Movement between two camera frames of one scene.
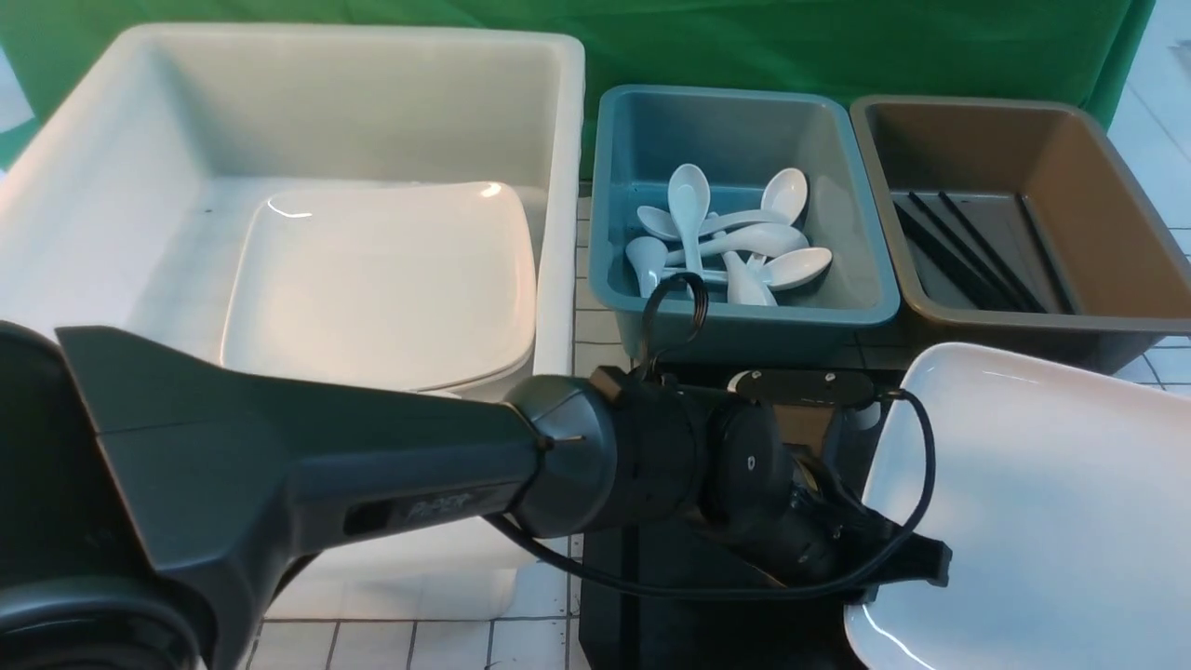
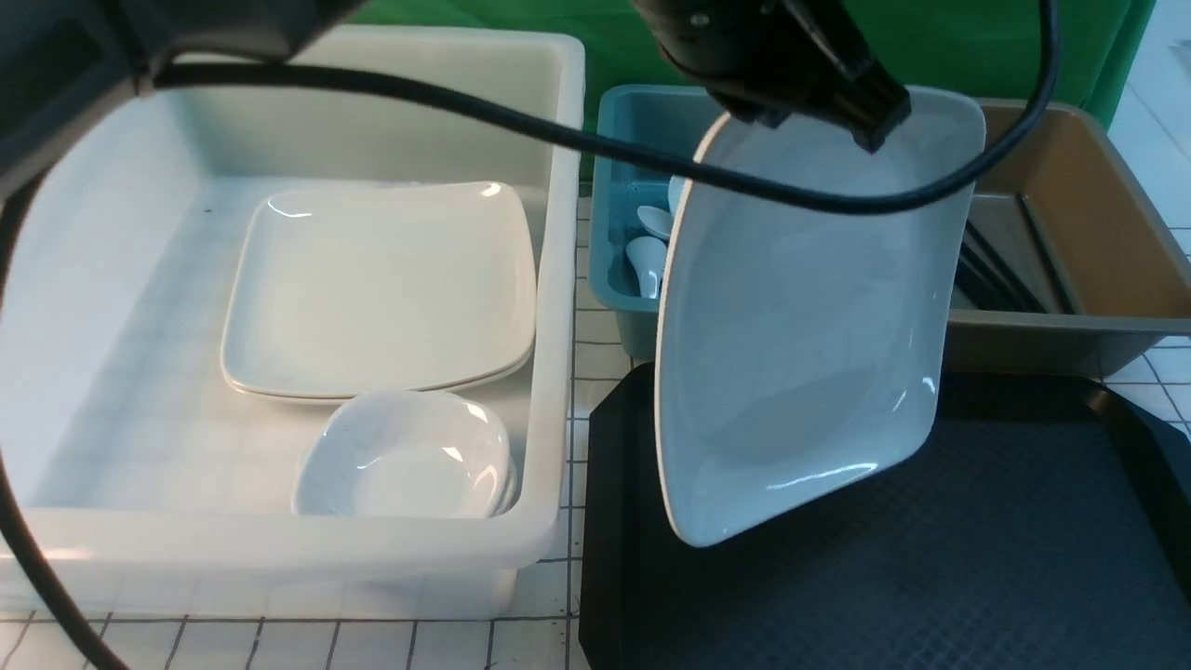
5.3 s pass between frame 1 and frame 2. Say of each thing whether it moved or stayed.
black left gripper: moved
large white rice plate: moved
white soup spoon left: stayed
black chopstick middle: stayed
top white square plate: stayed
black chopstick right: stayed
